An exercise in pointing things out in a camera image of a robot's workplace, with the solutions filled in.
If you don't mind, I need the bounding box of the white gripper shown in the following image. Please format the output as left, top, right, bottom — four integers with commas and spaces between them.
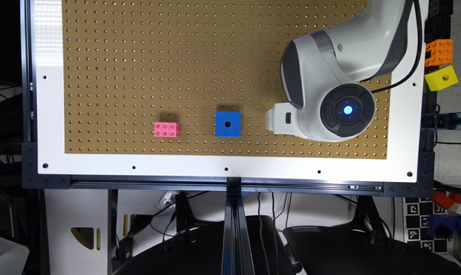
265, 102, 301, 136

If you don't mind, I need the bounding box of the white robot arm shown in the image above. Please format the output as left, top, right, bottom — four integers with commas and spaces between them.
266, 0, 422, 142

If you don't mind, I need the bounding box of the blue cube block with hole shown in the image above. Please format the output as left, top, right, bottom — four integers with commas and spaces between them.
214, 112, 241, 138

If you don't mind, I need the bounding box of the yellow cube block with hole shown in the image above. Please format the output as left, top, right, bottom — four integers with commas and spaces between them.
424, 65, 459, 91

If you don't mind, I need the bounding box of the purple block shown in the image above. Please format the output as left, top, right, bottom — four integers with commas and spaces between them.
427, 215, 456, 239

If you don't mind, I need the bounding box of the pink studded brick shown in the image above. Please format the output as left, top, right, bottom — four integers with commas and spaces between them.
153, 121, 180, 138

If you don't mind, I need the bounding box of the black office chair right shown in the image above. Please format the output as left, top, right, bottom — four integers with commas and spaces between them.
283, 226, 461, 275

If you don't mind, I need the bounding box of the black office chair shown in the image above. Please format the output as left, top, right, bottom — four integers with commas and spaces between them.
283, 226, 461, 275
115, 215, 295, 275

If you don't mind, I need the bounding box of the brown perforated pegboard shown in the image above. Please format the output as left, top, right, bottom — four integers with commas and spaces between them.
61, 0, 390, 159

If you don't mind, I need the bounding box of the black office chair left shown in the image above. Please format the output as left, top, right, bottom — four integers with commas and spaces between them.
115, 215, 295, 275

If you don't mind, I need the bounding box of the fiducial marker board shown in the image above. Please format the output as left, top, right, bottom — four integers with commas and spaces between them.
403, 198, 449, 254

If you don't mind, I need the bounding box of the orange studded brick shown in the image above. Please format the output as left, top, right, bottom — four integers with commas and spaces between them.
425, 39, 453, 67

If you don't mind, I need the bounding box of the black studded brick stack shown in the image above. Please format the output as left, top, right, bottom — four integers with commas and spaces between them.
424, 0, 453, 43

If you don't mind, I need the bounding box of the red orange brick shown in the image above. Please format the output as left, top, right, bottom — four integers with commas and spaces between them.
431, 190, 461, 212

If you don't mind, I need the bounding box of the dark aluminium table frame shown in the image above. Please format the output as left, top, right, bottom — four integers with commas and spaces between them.
20, 0, 461, 275

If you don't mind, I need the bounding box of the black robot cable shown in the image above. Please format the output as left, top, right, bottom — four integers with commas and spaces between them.
359, 0, 424, 94

